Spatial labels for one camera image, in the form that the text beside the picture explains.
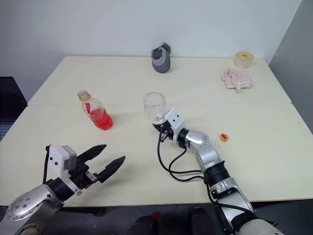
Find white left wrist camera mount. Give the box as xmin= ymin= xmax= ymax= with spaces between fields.
xmin=45 ymin=144 xmax=83 ymax=196

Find clear wine glass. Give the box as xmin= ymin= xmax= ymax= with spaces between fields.
xmin=143 ymin=92 xmax=168 ymax=141

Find clear tape roll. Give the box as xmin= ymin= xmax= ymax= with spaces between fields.
xmin=233 ymin=51 xmax=254 ymax=70

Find red liquid plastic bottle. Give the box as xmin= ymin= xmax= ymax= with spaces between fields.
xmin=77 ymin=90 xmax=114 ymax=130

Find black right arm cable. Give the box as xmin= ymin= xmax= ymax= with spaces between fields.
xmin=157 ymin=131 xmax=255 ymax=232

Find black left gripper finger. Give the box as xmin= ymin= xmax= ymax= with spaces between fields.
xmin=77 ymin=144 xmax=108 ymax=163
xmin=97 ymin=156 xmax=126 ymax=183

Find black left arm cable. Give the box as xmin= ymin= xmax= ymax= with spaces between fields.
xmin=43 ymin=145 xmax=51 ymax=184

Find dark rounded shape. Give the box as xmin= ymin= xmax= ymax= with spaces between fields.
xmin=188 ymin=207 xmax=213 ymax=235
xmin=133 ymin=215 xmax=157 ymax=235

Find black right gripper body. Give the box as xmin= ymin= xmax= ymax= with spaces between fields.
xmin=160 ymin=121 xmax=175 ymax=143

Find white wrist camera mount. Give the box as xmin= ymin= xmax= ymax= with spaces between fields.
xmin=45 ymin=144 xmax=83 ymax=196
xmin=164 ymin=108 xmax=185 ymax=142

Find pink folded cloth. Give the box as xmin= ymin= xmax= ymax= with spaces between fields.
xmin=222 ymin=68 xmax=254 ymax=91

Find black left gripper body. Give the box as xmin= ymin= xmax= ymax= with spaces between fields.
xmin=68 ymin=156 xmax=104 ymax=190

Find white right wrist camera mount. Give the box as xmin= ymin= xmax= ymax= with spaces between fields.
xmin=164 ymin=108 xmax=185 ymax=142

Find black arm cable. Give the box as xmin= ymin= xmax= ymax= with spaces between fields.
xmin=157 ymin=131 xmax=255 ymax=232
xmin=43 ymin=145 xmax=51 ymax=184

